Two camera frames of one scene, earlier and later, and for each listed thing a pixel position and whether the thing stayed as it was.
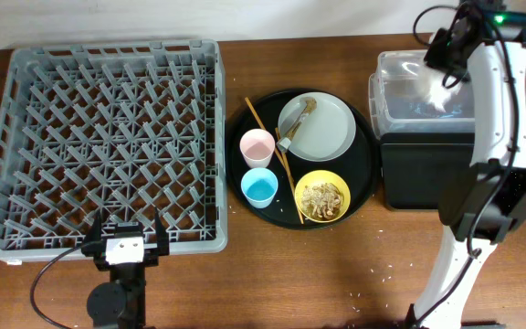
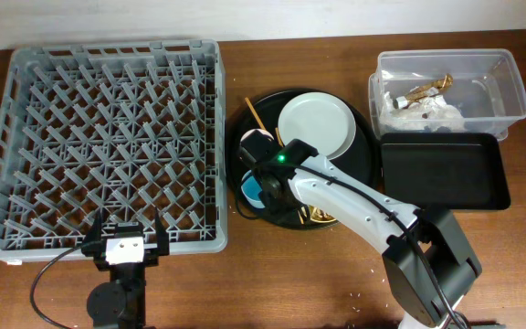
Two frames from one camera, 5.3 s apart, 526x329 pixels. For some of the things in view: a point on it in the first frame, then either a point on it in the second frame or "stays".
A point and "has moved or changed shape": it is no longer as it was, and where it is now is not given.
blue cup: (259, 186) stays
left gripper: (93, 247) stays
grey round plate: (327, 132) stays
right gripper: (439, 41) → (277, 208)
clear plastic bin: (408, 96) stays
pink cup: (257, 146) has moved or changed shape
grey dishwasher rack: (124, 129) stays
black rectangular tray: (419, 168) stays
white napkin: (438, 94) → (432, 113)
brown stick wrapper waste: (310, 106) → (417, 93)
